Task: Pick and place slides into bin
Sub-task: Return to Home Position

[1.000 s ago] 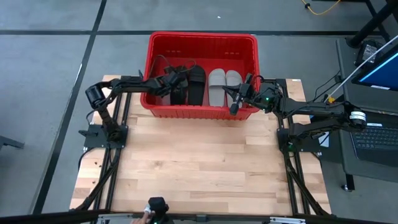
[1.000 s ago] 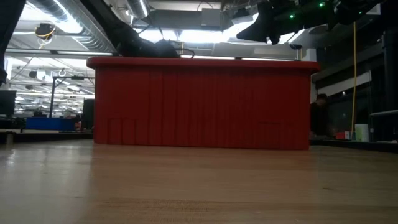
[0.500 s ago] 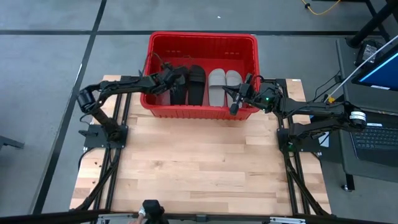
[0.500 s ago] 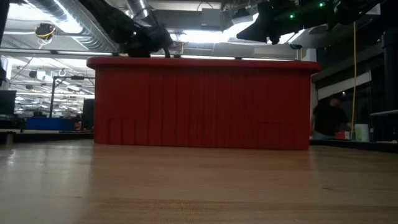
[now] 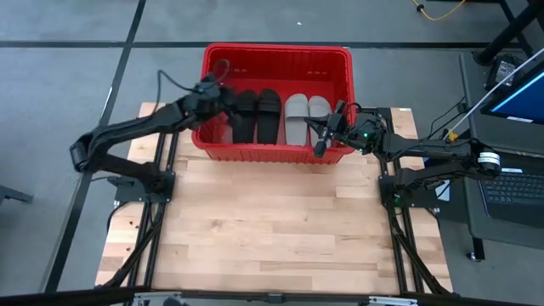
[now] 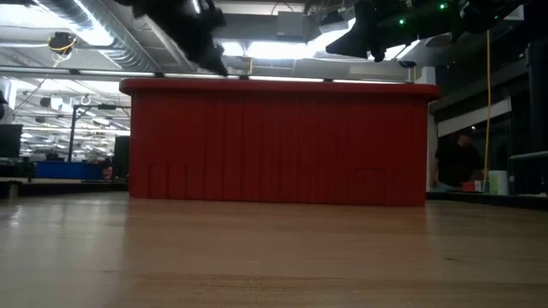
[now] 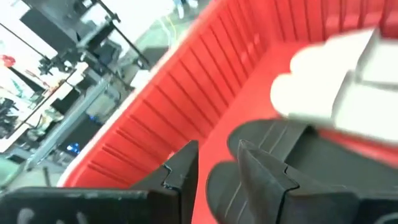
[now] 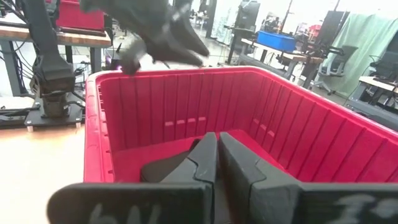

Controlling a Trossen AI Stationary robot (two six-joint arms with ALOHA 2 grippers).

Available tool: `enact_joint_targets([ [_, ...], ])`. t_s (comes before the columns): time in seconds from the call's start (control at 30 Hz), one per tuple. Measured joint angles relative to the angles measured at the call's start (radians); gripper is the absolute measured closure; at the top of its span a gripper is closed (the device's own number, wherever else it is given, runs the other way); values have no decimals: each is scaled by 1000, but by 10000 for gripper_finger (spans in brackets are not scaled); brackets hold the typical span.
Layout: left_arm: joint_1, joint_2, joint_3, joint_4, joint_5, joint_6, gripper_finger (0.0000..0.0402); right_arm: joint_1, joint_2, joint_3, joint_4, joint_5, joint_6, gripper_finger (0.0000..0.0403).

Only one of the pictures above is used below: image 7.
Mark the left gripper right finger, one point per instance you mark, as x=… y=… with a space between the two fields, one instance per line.
x=264 y=180

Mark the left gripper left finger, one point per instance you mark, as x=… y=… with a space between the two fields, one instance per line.
x=171 y=193

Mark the black rubber slide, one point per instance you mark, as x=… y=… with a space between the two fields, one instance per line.
x=224 y=193
x=326 y=161

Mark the grey rubber slide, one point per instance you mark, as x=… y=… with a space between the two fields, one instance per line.
x=326 y=56
x=311 y=99

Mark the red plastic bin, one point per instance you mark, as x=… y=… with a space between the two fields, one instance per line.
x=192 y=93

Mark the black computer tower blue lights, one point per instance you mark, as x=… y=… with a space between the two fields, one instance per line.
x=77 y=140

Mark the grey metal table leg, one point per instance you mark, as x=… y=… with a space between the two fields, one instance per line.
x=65 y=124

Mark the white top table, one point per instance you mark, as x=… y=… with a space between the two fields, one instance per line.
x=43 y=109

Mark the black metal stand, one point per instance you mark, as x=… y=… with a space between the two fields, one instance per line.
x=124 y=40

